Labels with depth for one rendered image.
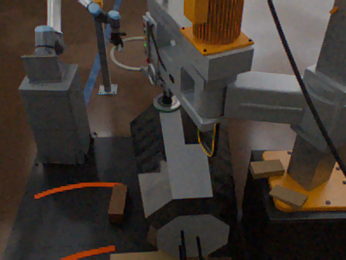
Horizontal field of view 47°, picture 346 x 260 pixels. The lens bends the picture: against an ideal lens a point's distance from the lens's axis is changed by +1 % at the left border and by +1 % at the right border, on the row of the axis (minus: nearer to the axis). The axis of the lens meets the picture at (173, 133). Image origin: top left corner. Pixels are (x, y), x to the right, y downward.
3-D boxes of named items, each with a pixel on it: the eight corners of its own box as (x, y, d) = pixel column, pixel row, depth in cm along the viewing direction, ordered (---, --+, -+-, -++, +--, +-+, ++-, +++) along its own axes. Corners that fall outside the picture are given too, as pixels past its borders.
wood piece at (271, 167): (277, 163, 259) (279, 158, 256) (283, 175, 252) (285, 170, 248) (248, 167, 257) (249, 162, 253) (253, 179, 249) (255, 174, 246)
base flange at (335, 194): (330, 153, 273) (333, 147, 269) (358, 210, 236) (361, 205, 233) (260, 154, 271) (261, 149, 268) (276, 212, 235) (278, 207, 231)
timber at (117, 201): (115, 194, 339) (113, 184, 331) (129, 194, 338) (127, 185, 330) (109, 222, 316) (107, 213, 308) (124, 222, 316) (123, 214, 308)
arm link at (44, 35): (31, 45, 310) (30, 23, 312) (41, 51, 327) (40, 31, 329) (50, 44, 309) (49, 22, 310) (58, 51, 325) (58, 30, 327)
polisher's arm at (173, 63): (230, 138, 237) (240, 69, 205) (196, 148, 230) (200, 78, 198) (180, 77, 288) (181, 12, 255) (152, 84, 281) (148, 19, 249)
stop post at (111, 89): (117, 85, 465) (106, -6, 394) (116, 94, 450) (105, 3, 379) (100, 85, 465) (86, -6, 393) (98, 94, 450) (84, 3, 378)
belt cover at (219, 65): (250, 77, 202) (254, 48, 191) (206, 88, 194) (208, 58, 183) (175, 5, 268) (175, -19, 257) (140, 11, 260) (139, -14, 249)
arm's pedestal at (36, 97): (34, 167, 364) (9, 92, 308) (49, 132, 401) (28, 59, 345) (88, 168, 363) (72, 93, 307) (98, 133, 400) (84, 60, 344)
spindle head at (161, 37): (196, 89, 269) (199, 29, 240) (166, 96, 263) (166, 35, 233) (175, 64, 294) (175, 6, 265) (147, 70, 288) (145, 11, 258)
